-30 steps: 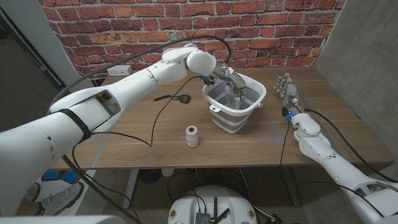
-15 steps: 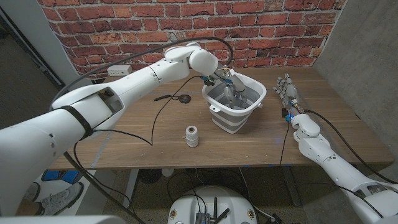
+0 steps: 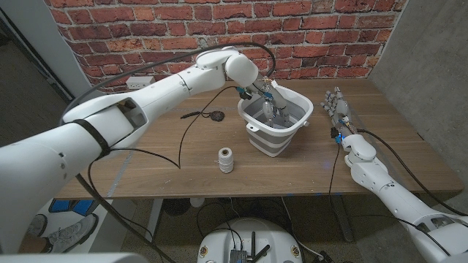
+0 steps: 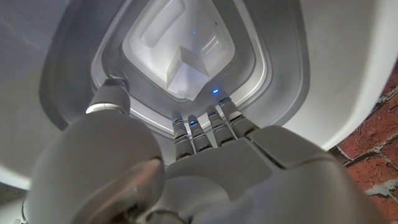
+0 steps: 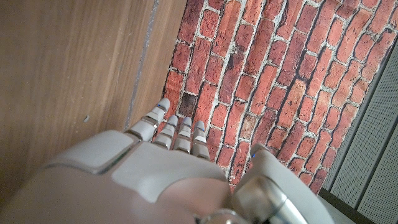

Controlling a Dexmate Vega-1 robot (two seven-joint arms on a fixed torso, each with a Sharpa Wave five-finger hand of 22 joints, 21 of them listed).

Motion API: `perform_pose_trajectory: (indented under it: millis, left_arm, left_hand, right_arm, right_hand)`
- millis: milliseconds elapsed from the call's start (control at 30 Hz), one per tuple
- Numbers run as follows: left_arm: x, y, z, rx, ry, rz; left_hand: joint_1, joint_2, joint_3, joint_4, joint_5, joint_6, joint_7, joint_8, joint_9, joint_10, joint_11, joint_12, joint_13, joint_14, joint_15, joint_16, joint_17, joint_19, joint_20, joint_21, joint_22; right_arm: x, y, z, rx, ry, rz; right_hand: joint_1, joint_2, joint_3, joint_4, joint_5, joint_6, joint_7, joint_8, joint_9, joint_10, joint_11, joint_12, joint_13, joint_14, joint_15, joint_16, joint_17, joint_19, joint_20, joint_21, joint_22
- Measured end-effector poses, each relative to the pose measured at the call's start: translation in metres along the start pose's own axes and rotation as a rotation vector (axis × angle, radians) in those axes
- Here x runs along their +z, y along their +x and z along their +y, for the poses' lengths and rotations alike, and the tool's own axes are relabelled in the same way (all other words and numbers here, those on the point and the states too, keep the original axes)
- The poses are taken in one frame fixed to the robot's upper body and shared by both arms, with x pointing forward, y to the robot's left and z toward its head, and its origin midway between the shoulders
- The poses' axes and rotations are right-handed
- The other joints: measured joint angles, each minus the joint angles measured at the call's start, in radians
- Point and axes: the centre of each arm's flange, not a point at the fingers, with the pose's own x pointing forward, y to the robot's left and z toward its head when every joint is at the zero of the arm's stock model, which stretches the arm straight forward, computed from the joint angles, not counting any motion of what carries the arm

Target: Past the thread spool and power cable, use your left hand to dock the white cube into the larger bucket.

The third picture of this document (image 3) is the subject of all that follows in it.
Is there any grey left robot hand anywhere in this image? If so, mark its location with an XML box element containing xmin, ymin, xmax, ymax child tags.
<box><xmin>252</xmin><ymin>80</ymin><xmax>292</xmax><ymax>129</ymax></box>

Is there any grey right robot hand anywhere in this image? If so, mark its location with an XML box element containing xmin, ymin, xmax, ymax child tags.
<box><xmin>320</xmin><ymin>86</ymin><xmax>355</xmax><ymax>138</ymax></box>

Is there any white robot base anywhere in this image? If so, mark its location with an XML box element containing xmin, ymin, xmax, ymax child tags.
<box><xmin>196</xmin><ymin>218</ymin><xmax>303</xmax><ymax>263</ymax></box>

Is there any white grey collapsible bucket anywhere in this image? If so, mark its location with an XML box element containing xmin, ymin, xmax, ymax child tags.
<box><xmin>237</xmin><ymin>84</ymin><xmax>314</xmax><ymax>158</ymax></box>

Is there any white thread spool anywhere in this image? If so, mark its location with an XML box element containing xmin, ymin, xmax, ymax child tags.
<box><xmin>218</xmin><ymin>147</ymin><xmax>235</xmax><ymax>174</ymax></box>

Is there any white power outlet box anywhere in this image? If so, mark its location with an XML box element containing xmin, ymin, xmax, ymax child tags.
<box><xmin>125</xmin><ymin>75</ymin><xmax>156</xmax><ymax>91</ymax></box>

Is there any printed brick backdrop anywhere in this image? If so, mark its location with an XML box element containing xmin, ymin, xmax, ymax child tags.
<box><xmin>43</xmin><ymin>0</ymin><xmax>409</xmax><ymax>94</ymax></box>

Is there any grey table leg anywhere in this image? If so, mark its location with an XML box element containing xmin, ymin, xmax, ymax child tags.
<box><xmin>328</xmin><ymin>195</ymin><xmax>355</xmax><ymax>243</ymax></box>

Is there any round black floor object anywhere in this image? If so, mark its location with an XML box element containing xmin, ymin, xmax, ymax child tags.
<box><xmin>163</xmin><ymin>199</ymin><xmax>191</xmax><ymax>216</ymax></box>

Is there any black electronics module with antennas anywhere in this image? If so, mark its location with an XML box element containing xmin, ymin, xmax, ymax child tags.
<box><xmin>229</xmin><ymin>232</ymin><xmax>271</xmax><ymax>263</ymax></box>

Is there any white table leg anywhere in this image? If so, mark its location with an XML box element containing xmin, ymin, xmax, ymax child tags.
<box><xmin>144</xmin><ymin>199</ymin><xmax>165</xmax><ymax>245</ymax></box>

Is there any blue floor item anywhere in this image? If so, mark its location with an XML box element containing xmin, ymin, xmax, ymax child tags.
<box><xmin>48</xmin><ymin>199</ymin><xmax>98</xmax><ymax>216</ymax></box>

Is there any grey sneaker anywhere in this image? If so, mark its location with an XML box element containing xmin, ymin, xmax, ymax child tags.
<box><xmin>46</xmin><ymin>213</ymin><xmax>99</xmax><ymax>253</ymax></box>
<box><xmin>25</xmin><ymin>214</ymin><xmax>48</xmax><ymax>238</ymax></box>

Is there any white robot chest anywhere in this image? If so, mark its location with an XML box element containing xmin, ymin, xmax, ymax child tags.
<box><xmin>0</xmin><ymin>251</ymin><xmax>147</xmax><ymax>263</ymax></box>

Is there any black coiled power cable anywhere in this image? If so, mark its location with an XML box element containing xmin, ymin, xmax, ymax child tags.
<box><xmin>181</xmin><ymin>110</ymin><xmax>225</xmax><ymax>123</ymax></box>

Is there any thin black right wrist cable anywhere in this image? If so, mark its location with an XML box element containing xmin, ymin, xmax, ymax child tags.
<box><xmin>327</xmin><ymin>144</ymin><xmax>341</xmax><ymax>197</ymax></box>

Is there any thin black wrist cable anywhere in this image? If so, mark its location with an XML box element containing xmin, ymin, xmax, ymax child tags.
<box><xmin>87</xmin><ymin>85</ymin><xmax>241</xmax><ymax>235</ymax></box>
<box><xmin>327</xmin><ymin>144</ymin><xmax>341</xmax><ymax>197</ymax></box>

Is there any thin black left wrist cable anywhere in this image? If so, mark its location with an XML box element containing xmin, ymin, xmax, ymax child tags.
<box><xmin>87</xmin><ymin>85</ymin><xmax>241</xmax><ymax>235</ymax></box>

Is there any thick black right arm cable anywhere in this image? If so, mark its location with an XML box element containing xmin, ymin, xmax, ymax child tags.
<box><xmin>357</xmin><ymin>127</ymin><xmax>468</xmax><ymax>217</ymax></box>

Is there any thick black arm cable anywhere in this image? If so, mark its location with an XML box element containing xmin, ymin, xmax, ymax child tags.
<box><xmin>357</xmin><ymin>127</ymin><xmax>468</xmax><ymax>217</ymax></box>
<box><xmin>58</xmin><ymin>42</ymin><xmax>277</xmax><ymax>263</ymax></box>

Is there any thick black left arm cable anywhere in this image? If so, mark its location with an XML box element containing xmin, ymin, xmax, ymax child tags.
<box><xmin>58</xmin><ymin>42</ymin><xmax>277</xmax><ymax>263</ymax></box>

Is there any black floor cable loop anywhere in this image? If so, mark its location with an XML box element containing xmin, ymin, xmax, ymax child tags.
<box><xmin>196</xmin><ymin>202</ymin><xmax>244</xmax><ymax>249</ymax></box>

